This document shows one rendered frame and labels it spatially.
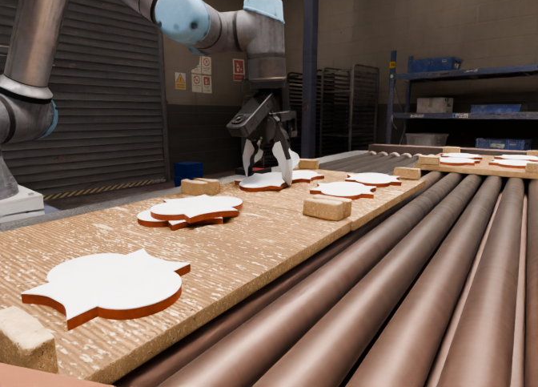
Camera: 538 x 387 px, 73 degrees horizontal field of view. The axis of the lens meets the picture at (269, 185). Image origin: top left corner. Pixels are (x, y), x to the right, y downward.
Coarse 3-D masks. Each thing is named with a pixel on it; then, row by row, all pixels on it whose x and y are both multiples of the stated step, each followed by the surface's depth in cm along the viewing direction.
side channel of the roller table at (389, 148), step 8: (376, 144) 166; (384, 144) 166; (392, 144) 166; (392, 152) 161; (400, 152) 160; (408, 152) 158; (416, 152) 156; (424, 152) 154; (432, 152) 152; (440, 152) 150; (464, 152) 145; (472, 152) 144; (480, 152) 142; (488, 152) 140; (496, 152) 139; (504, 152) 137; (512, 152) 136; (520, 152) 135
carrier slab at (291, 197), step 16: (336, 176) 89; (224, 192) 71; (240, 192) 71; (256, 192) 71; (272, 192) 71; (288, 192) 71; (304, 192) 71; (384, 192) 71; (400, 192) 71; (288, 208) 59; (352, 208) 59; (368, 208) 59; (384, 208) 62; (352, 224) 52
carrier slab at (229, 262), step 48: (0, 240) 44; (48, 240) 44; (96, 240) 44; (144, 240) 44; (192, 240) 44; (240, 240) 44; (288, 240) 44; (0, 288) 32; (192, 288) 32; (240, 288) 32; (96, 336) 25; (144, 336) 25
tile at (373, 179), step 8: (352, 176) 83; (360, 176) 83; (368, 176) 83; (376, 176) 83; (384, 176) 83; (392, 176) 83; (368, 184) 76; (376, 184) 75; (384, 184) 76; (392, 184) 78; (400, 184) 77
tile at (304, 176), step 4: (296, 172) 89; (300, 172) 89; (304, 172) 89; (308, 172) 89; (312, 172) 89; (316, 172) 89; (292, 176) 83; (296, 176) 83; (300, 176) 83; (304, 176) 83; (308, 176) 83; (312, 176) 83; (316, 176) 84; (320, 176) 85; (300, 180) 81; (304, 180) 81; (308, 180) 80; (312, 180) 83
